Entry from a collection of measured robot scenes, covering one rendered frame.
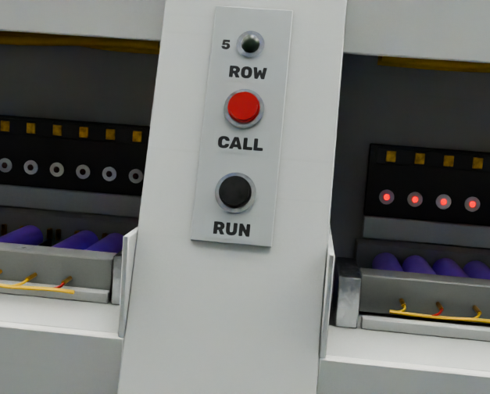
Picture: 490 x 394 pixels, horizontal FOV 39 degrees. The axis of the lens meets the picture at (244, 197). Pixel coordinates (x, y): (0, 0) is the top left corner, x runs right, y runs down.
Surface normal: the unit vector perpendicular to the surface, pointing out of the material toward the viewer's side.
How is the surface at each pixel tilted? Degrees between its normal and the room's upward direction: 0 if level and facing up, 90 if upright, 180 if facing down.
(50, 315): 17
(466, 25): 107
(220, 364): 90
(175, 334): 90
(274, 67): 90
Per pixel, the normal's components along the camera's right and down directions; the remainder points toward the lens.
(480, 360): 0.07, -0.99
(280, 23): -0.07, -0.17
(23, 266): -0.10, 0.13
